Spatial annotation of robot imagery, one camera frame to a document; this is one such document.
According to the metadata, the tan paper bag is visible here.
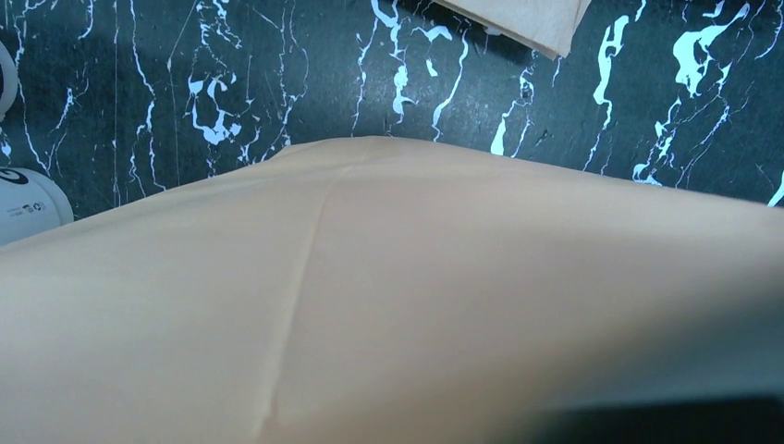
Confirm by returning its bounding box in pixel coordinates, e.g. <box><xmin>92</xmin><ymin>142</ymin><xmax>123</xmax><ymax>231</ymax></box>
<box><xmin>1</xmin><ymin>137</ymin><xmax>783</xmax><ymax>443</ymax></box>

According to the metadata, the stack of paper cups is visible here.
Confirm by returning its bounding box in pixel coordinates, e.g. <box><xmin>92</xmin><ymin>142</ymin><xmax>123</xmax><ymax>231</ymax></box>
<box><xmin>0</xmin><ymin>43</ymin><xmax>18</xmax><ymax>120</ymax></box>

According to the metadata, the brown kraft paper bag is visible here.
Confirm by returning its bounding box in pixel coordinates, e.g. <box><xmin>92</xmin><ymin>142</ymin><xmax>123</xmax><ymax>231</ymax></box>
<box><xmin>438</xmin><ymin>0</ymin><xmax>591</xmax><ymax>60</ymax></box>

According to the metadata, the single paper cup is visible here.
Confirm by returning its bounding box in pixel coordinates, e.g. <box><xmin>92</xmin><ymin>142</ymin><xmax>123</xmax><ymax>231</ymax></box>
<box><xmin>1</xmin><ymin>167</ymin><xmax>74</xmax><ymax>245</ymax></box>

